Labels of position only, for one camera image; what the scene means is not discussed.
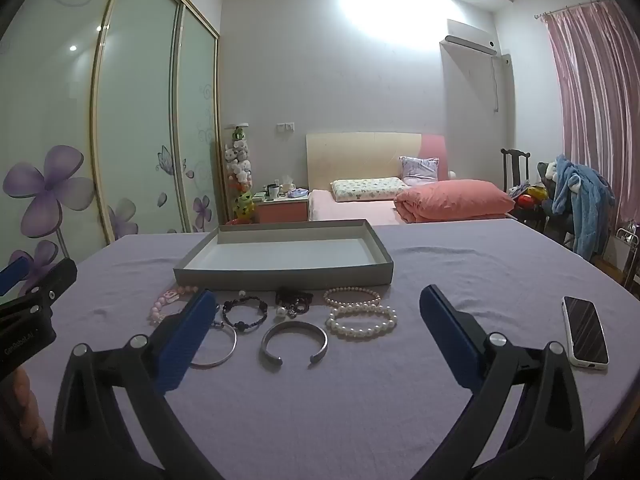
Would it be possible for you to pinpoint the person's left hand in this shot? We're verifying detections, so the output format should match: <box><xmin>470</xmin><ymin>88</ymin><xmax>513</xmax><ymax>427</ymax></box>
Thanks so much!
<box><xmin>14</xmin><ymin>365</ymin><xmax>52</xmax><ymax>457</ymax></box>

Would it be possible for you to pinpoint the white air conditioner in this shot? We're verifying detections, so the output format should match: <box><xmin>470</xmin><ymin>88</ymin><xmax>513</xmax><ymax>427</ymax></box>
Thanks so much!
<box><xmin>439</xmin><ymin>19</ymin><xmax>500</xmax><ymax>57</ymax></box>

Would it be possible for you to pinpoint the black bead bracelet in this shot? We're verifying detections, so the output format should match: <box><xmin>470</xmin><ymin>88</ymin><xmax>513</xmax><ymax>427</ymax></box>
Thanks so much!
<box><xmin>222</xmin><ymin>290</ymin><xmax>270</xmax><ymax>334</ymax></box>

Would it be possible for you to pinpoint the white metal rack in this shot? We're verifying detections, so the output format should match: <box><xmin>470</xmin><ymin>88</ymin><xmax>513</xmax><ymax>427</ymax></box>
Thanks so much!
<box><xmin>613</xmin><ymin>224</ymin><xmax>640</xmax><ymax>288</ymax></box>

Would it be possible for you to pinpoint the gold bangle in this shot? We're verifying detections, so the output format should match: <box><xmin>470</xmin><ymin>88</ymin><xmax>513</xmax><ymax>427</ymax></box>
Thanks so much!
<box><xmin>259</xmin><ymin>320</ymin><xmax>330</xmax><ymax>372</ymax></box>

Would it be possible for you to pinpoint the curtain rod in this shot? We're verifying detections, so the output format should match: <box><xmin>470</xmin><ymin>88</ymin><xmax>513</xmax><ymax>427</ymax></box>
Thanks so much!
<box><xmin>533</xmin><ymin>0</ymin><xmax>617</xmax><ymax>21</ymax></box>

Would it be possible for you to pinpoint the pink bed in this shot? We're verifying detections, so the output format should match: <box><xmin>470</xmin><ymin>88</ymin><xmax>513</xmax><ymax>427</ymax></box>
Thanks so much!
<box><xmin>307</xmin><ymin>188</ymin><xmax>517</xmax><ymax>225</ymax></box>

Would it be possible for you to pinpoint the pinkish pearl bracelet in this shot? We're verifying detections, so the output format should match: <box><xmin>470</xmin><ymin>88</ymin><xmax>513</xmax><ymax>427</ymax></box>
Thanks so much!
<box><xmin>323</xmin><ymin>286</ymin><xmax>382</xmax><ymax>310</ymax></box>

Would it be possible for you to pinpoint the dark red bead bracelet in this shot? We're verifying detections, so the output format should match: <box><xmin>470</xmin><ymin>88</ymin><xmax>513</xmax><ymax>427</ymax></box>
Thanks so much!
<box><xmin>274</xmin><ymin>286</ymin><xmax>315</xmax><ymax>320</ymax></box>

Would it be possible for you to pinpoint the white pearl bracelet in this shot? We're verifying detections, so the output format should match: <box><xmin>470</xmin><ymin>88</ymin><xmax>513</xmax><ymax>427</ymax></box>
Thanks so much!
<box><xmin>325</xmin><ymin>304</ymin><xmax>399</xmax><ymax>341</ymax></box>

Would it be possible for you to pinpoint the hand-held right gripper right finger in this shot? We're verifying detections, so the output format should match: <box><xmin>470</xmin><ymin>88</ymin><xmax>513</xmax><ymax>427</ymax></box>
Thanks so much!
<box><xmin>419</xmin><ymin>284</ymin><xmax>587</xmax><ymax>480</ymax></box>

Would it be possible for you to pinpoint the dark wooden chair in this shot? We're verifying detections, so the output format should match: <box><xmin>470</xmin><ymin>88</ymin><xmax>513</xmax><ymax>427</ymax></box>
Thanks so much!
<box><xmin>501</xmin><ymin>148</ymin><xmax>532</xmax><ymax>197</ymax></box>

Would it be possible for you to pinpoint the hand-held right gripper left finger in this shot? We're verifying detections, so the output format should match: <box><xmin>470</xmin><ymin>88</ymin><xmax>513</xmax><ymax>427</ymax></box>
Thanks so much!
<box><xmin>52</xmin><ymin>287</ymin><xmax>222</xmax><ymax>480</ymax></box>

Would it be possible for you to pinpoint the purple square pillow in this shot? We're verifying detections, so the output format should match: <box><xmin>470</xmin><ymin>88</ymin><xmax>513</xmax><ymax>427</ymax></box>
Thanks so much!
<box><xmin>398</xmin><ymin>155</ymin><xmax>440</xmax><ymax>187</ymax></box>

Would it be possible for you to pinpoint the floral white pillow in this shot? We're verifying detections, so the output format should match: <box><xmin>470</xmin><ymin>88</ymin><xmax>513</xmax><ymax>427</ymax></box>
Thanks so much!
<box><xmin>330</xmin><ymin>177</ymin><xmax>409</xmax><ymax>204</ymax></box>

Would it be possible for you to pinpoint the folded pink quilt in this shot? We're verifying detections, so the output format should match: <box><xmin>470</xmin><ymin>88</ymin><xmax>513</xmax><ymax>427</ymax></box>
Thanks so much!
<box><xmin>393</xmin><ymin>178</ymin><xmax>516</xmax><ymax>225</ymax></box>

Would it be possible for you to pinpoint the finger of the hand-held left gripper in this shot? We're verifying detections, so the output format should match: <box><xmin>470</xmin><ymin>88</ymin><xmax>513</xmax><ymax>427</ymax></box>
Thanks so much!
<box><xmin>25</xmin><ymin>258</ymin><xmax>79</xmax><ymax>312</ymax></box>
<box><xmin>0</xmin><ymin>256</ymin><xmax>32</xmax><ymax>297</ymax></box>

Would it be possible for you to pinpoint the pink and beige nightstand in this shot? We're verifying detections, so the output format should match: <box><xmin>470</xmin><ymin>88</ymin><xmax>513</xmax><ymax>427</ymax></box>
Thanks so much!
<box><xmin>252</xmin><ymin>194</ymin><xmax>310</xmax><ymax>224</ymax></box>

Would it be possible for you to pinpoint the white smartphone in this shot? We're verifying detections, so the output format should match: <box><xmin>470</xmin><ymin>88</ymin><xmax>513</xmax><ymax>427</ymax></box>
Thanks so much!
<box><xmin>562</xmin><ymin>295</ymin><xmax>610</xmax><ymax>371</ymax></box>

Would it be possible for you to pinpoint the pink bead bracelet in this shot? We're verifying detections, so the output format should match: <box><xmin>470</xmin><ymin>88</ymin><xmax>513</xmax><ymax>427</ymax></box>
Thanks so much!
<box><xmin>148</xmin><ymin>284</ymin><xmax>202</xmax><ymax>325</ymax></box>

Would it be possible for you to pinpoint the grey cardboard tray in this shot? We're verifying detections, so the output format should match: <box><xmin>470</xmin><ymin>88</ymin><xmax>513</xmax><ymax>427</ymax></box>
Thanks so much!
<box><xmin>173</xmin><ymin>218</ymin><xmax>395</xmax><ymax>292</ymax></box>

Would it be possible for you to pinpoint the thin silver bangle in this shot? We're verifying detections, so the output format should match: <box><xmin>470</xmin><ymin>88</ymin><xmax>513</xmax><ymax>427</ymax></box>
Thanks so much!
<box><xmin>189</xmin><ymin>319</ymin><xmax>238</xmax><ymax>369</ymax></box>

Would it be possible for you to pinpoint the floral glass sliding wardrobe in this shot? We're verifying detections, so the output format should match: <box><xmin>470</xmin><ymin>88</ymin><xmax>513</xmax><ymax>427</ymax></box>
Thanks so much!
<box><xmin>0</xmin><ymin>0</ymin><xmax>224</xmax><ymax>311</ymax></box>

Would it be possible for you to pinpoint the beige and pink headboard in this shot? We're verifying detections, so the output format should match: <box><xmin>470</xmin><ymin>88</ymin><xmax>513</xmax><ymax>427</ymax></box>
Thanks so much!
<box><xmin>305</xmin><ymin>132</ymin><xmax>448</xmax><ymax>192</ymax></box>

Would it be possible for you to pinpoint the pink curtain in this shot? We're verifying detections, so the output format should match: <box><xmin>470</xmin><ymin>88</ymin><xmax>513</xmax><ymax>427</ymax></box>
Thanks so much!
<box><xmin>542</xmin><ymin>0</ymin><xmax>640</xmax><ymax>273</ymax></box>

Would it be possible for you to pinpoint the column of plush toys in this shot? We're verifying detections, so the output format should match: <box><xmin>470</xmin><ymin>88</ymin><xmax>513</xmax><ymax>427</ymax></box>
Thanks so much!
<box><xmin>223</xmin><ymin>124</ymin><xmax>256</xmax><ymax>224</ymax></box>

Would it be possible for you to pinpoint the blue fleece robe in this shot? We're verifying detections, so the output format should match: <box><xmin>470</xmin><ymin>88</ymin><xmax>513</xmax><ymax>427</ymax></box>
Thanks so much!
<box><xmin>552</xmin><ymin>153</ymin><xmax>617</xmax><ymax>262</ymax></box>

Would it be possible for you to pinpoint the purple tablecloth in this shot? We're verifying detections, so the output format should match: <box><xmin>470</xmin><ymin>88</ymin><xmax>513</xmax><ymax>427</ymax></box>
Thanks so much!
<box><xmin>22</xmin><ymin>217</ymin><xmax>640</xmax><ymax>480</ymax></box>

